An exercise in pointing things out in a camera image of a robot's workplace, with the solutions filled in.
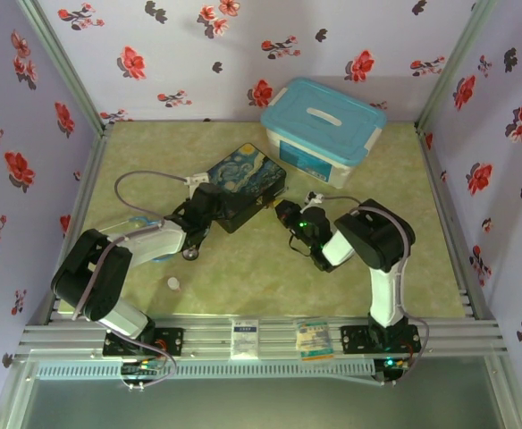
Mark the starry night print tin box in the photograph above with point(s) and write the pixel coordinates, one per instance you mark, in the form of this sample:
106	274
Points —
247	179

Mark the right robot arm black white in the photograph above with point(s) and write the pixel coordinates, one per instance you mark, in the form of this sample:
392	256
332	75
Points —
377	237

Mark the blue tube stethoscope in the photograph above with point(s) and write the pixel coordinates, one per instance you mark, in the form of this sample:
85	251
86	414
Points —
191	254

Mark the white storage box blue lid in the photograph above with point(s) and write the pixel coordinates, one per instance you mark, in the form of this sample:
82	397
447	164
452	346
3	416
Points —
321	120

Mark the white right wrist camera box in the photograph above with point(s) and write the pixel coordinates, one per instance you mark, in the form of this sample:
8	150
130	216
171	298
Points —
314	198

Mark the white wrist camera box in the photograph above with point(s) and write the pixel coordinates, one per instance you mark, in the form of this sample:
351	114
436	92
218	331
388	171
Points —
197	180
314	198

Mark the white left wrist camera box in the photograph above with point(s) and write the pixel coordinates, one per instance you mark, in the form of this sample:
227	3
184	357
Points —
197	180

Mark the aluminium frame front rail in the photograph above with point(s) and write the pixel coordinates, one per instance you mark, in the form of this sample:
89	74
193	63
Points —
279	333

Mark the aluminium frame side rail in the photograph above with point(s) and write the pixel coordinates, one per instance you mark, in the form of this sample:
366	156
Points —
89	179
440	187

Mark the green label on rail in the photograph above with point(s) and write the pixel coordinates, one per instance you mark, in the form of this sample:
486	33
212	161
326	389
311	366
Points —
314	342

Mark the white label on rail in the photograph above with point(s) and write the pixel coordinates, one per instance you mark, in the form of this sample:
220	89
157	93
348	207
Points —
246	339

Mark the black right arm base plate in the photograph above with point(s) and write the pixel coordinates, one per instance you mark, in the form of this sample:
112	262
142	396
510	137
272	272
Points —
355	339

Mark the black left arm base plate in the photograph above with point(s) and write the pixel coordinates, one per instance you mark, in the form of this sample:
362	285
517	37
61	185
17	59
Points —
171	342

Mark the aluminium frame post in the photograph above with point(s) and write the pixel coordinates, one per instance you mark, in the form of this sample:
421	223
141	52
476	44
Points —
64	67
457	62

